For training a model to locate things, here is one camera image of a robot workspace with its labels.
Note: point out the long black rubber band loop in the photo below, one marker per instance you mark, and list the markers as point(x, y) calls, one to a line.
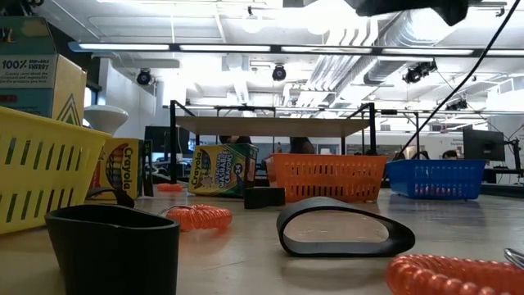
point(348, 249)

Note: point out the yellow Crayola crayons box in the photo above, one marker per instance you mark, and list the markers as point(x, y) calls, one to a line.
point(123, 172)
point(28, 73)

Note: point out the yellow plastic basket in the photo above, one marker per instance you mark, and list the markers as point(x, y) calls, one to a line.
point(41, 127)

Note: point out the black cup foreground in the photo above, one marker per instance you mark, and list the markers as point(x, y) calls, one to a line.
point(114, 262)

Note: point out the black ceiling spotlight cluster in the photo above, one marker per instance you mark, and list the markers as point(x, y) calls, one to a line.
point(413, 75)

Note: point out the person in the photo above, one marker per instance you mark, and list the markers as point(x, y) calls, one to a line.
point(235, 140)
point(449, 155)
point(302, 146)

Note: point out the black computer monitor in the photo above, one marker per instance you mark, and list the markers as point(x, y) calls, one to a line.
point(157, 139)
point(483, 145)

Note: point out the blue plastic basket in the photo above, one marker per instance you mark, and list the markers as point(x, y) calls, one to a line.
point(434, 164)

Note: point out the orange plastic basket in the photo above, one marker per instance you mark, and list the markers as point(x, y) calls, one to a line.
point(327, 157)

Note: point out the wooden shelf riser black legs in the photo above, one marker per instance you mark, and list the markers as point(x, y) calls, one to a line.
point(266, 127)

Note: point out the small black block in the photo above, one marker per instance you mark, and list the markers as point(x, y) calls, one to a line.
point(264, 198)

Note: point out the white mushroom lamp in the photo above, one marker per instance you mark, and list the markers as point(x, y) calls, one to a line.
point(106, 116)

